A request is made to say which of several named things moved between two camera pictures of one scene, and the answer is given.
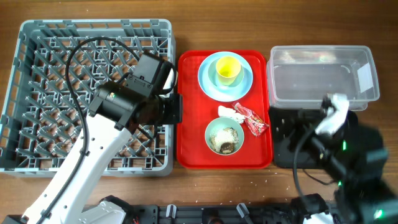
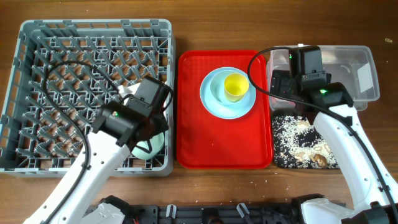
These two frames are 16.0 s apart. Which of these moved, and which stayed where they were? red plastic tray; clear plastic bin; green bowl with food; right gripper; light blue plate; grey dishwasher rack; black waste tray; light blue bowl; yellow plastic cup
Moved: light blue bowl; yellow plastic cup; right gripper; green bowl with food; light blue plate
Stayed: clear plastic bin; grey dishwasher rack; red plastic tray; black waste tray
